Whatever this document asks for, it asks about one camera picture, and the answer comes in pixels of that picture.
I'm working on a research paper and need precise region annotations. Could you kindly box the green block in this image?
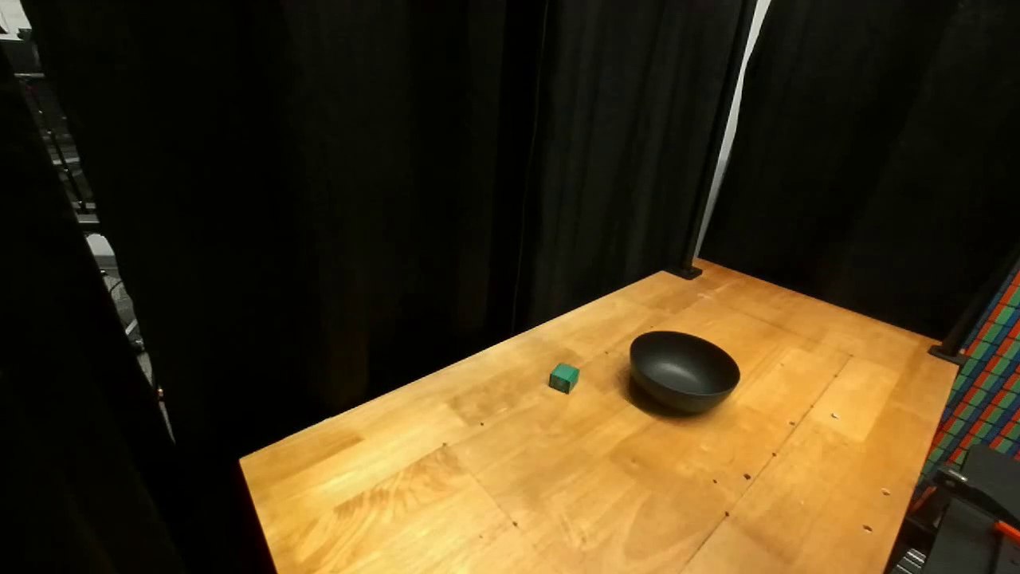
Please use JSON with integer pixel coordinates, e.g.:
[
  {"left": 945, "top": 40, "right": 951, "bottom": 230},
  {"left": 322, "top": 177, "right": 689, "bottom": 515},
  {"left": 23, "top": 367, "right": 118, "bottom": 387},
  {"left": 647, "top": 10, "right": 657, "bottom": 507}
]
[{"left": 545, "top": 359, "right": 584, "bottom": 396}]

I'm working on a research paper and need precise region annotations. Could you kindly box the upright pole with black foot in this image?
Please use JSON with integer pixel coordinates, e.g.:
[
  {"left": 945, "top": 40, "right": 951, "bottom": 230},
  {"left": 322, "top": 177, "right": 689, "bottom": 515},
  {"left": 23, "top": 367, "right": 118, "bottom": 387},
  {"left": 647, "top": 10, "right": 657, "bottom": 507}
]
[{"left": 668, "top": 0, "right": 776, "bottom": 285}]

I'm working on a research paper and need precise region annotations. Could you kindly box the black curtain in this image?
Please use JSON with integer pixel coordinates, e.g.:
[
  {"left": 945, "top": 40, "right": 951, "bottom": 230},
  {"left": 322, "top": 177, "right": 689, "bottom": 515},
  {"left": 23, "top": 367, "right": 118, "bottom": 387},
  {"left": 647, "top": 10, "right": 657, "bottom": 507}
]
[{"left": 0, "top": 0, "right": 1020, "bottom": 574}]

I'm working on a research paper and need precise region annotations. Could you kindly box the slanted pole with black foot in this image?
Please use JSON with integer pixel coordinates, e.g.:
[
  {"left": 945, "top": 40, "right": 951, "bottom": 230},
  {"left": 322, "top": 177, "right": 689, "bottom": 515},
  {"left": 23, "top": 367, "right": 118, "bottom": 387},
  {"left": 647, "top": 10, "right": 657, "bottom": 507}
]
[{"left": 927, "top": 253, "right": 1020, "bottom": 369}]

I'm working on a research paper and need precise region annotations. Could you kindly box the colourful plaid cloth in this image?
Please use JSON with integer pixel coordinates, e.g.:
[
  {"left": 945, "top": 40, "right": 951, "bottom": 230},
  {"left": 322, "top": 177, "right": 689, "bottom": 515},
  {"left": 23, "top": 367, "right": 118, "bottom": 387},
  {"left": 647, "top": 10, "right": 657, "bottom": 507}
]
[{"left": 916, "top": 260, "right": 1020, "bottom": 493}]

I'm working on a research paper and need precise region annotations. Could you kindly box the black bowl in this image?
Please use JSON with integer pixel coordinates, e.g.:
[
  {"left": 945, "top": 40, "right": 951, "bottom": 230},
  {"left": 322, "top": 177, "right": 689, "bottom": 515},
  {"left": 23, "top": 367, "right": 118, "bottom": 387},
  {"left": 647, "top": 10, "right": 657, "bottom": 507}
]
[{"left": 627, "top": 329, "right": 742, "bottom": 416}]

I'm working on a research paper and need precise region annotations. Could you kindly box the black equipment box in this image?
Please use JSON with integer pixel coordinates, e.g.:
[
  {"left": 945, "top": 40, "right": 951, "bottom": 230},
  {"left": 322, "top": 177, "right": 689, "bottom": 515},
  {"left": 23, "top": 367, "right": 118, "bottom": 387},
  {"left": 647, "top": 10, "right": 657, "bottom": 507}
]
[{"left": 888, "top": 440, "right": 1020, "bottom": 574}]

